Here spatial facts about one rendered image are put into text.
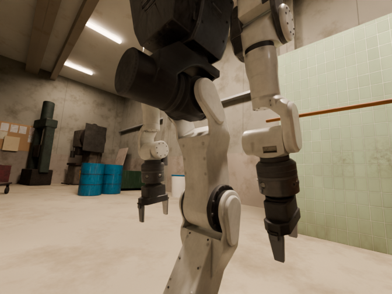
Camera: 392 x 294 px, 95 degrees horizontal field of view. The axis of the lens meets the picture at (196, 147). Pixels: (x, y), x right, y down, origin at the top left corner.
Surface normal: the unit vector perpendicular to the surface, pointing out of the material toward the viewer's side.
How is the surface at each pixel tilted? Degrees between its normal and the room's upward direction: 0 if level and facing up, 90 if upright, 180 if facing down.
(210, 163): 90
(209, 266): 90
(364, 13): 90
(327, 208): 90
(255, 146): 105
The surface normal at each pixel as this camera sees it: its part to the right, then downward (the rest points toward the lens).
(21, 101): 0.72, -0.07
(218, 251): -0.69, -0.14
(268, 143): -0.66, 0.13
